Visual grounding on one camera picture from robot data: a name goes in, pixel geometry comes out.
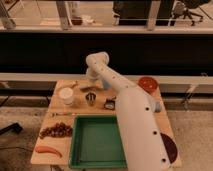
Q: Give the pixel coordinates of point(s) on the grey towel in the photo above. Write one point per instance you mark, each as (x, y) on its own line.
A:
(87, 88)

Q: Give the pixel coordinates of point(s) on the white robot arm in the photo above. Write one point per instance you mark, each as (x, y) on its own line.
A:
(141, 138)

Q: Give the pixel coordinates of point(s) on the dark red bowl on shelf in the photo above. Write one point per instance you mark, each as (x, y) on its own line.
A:
(77, 21)

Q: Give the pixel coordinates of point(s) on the purple bowl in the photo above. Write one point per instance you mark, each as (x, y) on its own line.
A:
(171, 148)

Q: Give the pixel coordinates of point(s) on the blue plastic cup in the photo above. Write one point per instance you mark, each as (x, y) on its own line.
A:
(106, 85)

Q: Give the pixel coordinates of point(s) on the small black square object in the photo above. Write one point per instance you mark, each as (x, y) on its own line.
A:
(110, 103)

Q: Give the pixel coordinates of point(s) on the small metal cup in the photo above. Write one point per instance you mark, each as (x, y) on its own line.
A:
(91, 98)

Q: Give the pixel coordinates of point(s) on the tan croissant toy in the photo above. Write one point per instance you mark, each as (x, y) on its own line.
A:
(73, 84)

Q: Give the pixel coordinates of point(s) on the white cup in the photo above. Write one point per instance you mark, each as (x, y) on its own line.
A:
(66, 95)

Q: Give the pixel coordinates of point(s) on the blue sponge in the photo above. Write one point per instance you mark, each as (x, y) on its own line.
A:
(157, 107)

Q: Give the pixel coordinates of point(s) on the green plastic tray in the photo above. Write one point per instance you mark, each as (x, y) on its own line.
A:
(96, 144)

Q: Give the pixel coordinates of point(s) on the bunch of red grapes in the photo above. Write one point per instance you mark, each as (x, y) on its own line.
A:
(58, 130)

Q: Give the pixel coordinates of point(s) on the orange carrot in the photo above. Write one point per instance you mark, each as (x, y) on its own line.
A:
(47, 149)

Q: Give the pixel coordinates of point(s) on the black office chair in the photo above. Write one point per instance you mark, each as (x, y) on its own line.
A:
(183, 8)

